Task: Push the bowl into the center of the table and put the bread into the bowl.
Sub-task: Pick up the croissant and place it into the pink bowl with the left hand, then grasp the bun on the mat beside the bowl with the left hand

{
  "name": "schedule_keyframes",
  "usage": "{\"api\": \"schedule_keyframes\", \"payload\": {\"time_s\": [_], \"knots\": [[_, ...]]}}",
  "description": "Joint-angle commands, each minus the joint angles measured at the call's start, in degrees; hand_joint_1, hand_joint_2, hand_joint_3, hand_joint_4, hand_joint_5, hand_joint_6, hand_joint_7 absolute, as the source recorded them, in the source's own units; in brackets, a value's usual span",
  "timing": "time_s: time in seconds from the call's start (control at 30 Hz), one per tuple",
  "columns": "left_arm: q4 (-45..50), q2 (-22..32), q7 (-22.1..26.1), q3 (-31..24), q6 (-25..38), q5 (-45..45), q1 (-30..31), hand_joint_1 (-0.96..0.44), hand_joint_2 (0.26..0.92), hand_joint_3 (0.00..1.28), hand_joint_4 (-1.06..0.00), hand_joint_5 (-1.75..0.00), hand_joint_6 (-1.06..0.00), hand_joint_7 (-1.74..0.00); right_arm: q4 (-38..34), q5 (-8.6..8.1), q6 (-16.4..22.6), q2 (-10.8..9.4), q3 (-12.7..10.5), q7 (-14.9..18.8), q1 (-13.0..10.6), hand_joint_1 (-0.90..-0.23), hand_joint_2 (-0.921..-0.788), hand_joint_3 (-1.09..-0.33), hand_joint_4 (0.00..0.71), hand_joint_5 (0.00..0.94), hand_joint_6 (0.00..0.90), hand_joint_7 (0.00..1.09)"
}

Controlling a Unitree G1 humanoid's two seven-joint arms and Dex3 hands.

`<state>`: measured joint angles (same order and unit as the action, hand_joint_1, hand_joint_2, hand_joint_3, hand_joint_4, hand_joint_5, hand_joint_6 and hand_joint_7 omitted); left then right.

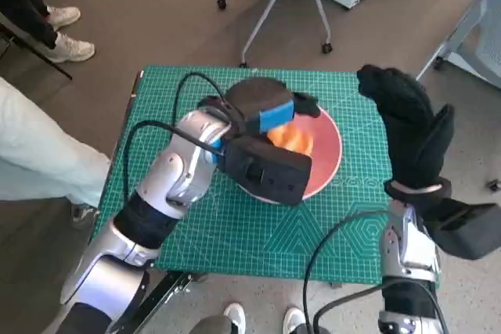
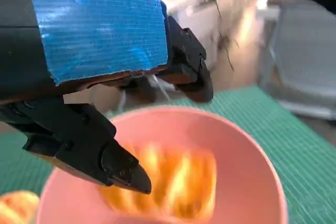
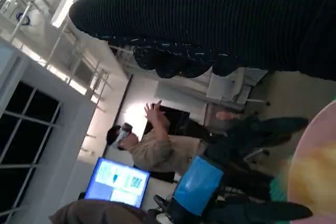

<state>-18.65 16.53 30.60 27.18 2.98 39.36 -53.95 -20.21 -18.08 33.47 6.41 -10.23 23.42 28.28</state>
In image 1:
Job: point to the person in dark trousers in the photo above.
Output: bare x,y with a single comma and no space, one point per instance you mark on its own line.
23,1

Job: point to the black caster wheel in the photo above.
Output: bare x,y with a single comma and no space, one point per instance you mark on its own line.
495,186

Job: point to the metal folding table bracket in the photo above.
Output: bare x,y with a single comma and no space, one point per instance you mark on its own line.
172,291

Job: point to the pink bowl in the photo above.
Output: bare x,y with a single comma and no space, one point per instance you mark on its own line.
325,154

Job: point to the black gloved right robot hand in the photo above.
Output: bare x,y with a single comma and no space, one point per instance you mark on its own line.
411,126

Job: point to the white mesh chair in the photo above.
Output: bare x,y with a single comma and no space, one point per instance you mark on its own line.
481,36

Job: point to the person in light trousers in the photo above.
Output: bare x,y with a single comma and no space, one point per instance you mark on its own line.
39,154

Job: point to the green cutting mat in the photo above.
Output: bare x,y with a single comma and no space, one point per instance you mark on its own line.
242,232

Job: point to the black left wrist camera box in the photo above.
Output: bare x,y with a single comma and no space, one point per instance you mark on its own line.
270,169

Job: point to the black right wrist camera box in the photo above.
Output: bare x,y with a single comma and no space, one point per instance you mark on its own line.
466,232

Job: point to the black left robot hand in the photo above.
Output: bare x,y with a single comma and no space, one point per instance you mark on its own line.
258,95

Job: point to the orange toy bread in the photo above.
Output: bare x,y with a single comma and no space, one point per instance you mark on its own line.
289,136

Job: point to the black stand leg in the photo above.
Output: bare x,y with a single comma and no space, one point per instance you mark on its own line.
39,54

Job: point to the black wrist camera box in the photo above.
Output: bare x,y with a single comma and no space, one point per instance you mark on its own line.
466,232
270,169

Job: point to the white shoe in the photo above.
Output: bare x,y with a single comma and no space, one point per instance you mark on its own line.
294,318
235,316

